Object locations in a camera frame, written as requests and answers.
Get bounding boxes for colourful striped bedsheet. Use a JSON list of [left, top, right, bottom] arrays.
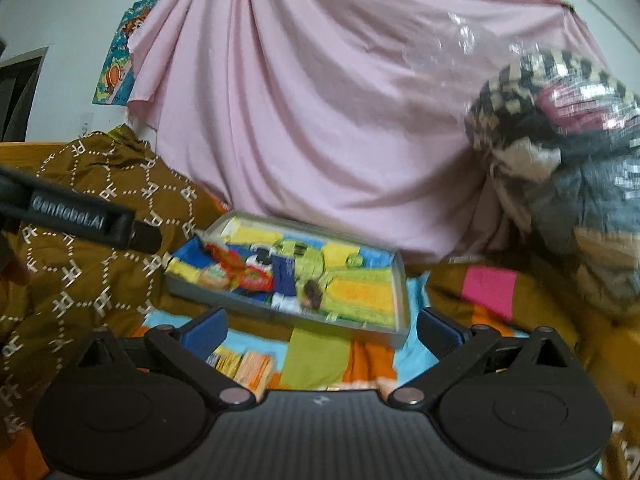
[[134, 253, 640, 480]]

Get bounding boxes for orange snack packets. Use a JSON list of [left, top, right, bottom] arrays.
[[206, 347, 276, 396]]

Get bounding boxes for brown patterned PF blanket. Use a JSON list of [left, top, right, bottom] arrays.
[[1, 126, 224, 479]]

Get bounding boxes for grey cartoon-lined tray box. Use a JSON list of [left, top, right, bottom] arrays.
[[163, 211, 410, 348]]

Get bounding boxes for checkered clothes bundle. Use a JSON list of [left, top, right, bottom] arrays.
[[464, 50, 639, 318]]

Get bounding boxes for pink hanging sheet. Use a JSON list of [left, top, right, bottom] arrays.
[[128, 0, 604, 261]]

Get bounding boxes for yellow wooden bed frame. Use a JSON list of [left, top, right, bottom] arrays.
[[0, 142, 66, 169]]

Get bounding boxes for dark doorway frame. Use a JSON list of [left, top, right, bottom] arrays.
[[1, 48, 47, 142]]

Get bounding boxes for colourful cartoon wall poster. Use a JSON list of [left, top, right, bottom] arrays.
[[92, 0, 158, 106]]

